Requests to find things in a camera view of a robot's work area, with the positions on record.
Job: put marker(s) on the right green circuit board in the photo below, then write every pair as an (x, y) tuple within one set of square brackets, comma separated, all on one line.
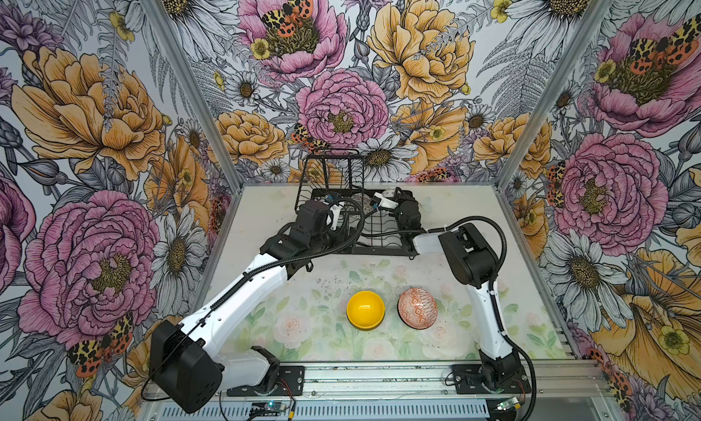
[(512, 403)]

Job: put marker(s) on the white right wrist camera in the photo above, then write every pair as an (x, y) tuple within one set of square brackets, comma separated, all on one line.
[(384, 203)]

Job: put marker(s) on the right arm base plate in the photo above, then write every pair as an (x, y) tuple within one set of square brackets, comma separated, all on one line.
[(471, 379)]

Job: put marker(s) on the black wire dish rack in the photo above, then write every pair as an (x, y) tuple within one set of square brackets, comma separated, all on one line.
[(390, 217)]

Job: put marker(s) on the yellow bowl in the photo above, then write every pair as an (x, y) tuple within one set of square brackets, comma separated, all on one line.
[(365, 310)]

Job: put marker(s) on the aluminium front rail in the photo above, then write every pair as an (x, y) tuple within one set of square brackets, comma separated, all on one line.
[(372, 380)]

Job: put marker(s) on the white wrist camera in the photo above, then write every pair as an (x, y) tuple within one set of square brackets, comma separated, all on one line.
[(384, 203), (335, 214)]

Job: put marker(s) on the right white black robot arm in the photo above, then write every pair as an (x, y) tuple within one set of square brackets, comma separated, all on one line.
[(475, 248)]

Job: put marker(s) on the red orange patterned bowl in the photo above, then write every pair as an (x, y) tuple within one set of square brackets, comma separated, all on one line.
[(417, 308)]

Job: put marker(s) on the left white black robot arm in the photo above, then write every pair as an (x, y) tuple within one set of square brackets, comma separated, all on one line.
[(187, 360)]

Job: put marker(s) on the green circuit board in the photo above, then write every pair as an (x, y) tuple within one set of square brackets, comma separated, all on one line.
[(512, 403), (269, 409)]

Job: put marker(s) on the left green circuit board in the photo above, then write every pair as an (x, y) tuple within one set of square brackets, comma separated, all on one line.
[(269, 409)]

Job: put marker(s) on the brown dotted patterned bowl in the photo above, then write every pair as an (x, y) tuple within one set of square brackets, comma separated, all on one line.
[(365, 202)]

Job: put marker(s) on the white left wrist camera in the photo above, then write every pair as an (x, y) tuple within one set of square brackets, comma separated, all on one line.
[(335, 214)]

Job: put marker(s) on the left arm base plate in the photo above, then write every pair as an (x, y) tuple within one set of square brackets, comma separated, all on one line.
[(289, 380)]

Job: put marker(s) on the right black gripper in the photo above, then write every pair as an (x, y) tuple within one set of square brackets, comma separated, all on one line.
[(402, 197)]

